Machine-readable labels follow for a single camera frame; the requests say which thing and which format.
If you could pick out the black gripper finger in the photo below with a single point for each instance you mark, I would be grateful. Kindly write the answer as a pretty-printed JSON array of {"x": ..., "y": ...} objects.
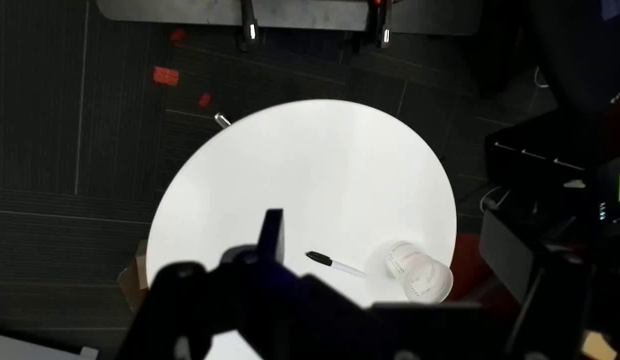
[{"x": 271, "y": 240}]

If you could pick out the black and white marker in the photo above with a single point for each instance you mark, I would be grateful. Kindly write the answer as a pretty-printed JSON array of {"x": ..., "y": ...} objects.
[{"x": 327, "y": 261}]

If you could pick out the clear plastic cup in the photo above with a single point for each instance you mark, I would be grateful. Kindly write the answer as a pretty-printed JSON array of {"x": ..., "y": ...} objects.
[{"x": 421, "y": 277}]

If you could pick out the round white table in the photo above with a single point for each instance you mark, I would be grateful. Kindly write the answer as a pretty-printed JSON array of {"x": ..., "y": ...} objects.
[{"x": 351, "y": 179}]

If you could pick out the black computer tower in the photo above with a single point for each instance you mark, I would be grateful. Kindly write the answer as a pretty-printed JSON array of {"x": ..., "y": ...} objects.
[{"x": 561, "y": 157}]

